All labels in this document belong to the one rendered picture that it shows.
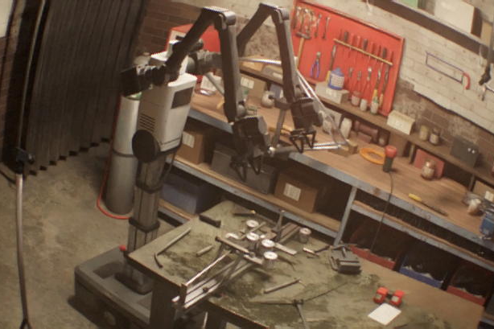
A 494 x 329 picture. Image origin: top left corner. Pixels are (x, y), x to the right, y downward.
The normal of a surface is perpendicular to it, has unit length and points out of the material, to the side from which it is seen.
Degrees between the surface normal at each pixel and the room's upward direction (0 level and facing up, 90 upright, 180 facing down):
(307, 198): 90
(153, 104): 90
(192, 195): 90
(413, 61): 90
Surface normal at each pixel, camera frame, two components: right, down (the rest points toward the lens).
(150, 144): -0.52, 0.24
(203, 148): 0.85, 0.37
